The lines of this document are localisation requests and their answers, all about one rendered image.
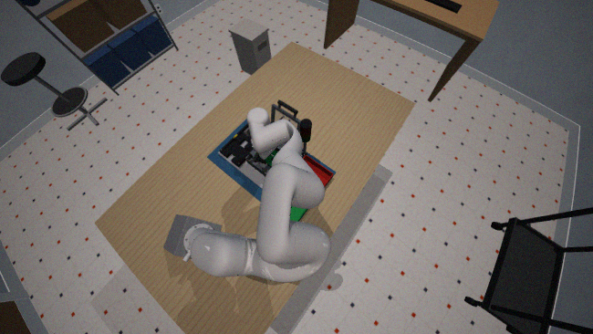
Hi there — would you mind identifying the green circuit board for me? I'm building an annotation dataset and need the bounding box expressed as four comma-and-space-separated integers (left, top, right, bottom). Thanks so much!
265, 151, 277, 167

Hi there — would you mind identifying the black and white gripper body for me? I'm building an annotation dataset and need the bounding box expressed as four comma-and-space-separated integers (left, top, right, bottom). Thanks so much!
259, 148, 275, 160

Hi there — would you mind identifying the red open-top bin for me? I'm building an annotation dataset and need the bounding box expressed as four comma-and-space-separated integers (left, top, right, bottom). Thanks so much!
303, 155, 334, 187

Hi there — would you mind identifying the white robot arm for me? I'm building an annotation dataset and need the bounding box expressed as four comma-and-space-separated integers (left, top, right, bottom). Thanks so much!
183, 108, 331, 282

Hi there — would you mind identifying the green bin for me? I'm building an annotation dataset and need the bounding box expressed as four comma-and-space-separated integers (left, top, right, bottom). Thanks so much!
290, 206, 307, 221

